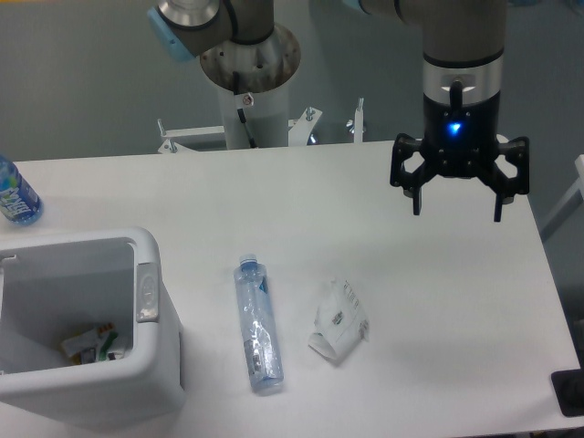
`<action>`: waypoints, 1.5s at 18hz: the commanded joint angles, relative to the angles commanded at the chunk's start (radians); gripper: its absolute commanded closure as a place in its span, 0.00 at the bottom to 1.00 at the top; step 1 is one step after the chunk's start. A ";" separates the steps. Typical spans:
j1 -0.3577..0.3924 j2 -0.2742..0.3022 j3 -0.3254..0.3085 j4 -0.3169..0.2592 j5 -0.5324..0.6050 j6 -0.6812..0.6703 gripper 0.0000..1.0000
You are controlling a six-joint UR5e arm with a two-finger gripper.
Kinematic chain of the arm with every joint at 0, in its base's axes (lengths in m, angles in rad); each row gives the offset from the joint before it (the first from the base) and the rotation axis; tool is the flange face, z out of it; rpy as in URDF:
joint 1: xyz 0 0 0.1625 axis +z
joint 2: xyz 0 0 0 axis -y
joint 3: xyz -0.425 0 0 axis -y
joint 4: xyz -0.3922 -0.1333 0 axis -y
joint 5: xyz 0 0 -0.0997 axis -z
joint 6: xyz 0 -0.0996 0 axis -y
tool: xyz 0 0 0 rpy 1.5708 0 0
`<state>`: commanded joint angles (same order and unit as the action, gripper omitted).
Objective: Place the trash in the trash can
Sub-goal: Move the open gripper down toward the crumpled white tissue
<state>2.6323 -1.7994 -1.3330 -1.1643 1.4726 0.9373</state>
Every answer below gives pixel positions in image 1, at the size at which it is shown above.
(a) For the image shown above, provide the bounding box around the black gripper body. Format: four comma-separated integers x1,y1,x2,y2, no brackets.
420,94,502,179

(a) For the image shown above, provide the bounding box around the black device at table edge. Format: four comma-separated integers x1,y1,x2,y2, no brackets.
551,369,583,418

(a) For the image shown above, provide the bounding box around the white frame at right edge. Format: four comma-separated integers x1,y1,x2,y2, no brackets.
539,154,583,243

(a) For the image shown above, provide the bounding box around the crushed clear plastic bottle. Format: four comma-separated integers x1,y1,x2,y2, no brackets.
234,254,284,396

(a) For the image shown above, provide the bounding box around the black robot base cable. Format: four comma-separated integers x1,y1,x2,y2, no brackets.
232,70,257,150

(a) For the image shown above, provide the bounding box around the blue labelled water bottle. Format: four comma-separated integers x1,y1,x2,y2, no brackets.
1,156,44,225

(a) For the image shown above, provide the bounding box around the white metal base frame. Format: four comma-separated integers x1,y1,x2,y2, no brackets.
157,97,366,154

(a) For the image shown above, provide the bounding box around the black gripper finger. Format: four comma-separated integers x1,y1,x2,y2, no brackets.
474,135,531,224
390,133,445,215

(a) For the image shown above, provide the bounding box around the white plastic trash can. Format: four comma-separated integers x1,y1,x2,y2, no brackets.
1,228,185,427

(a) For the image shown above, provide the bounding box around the colourful trash in bin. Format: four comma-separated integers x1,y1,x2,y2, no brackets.
60,323,130,365

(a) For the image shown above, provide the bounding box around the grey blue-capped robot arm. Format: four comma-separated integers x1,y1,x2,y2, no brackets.
147,1,529,212

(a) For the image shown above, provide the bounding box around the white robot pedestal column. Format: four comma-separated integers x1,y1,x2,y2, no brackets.
217,86,289,150

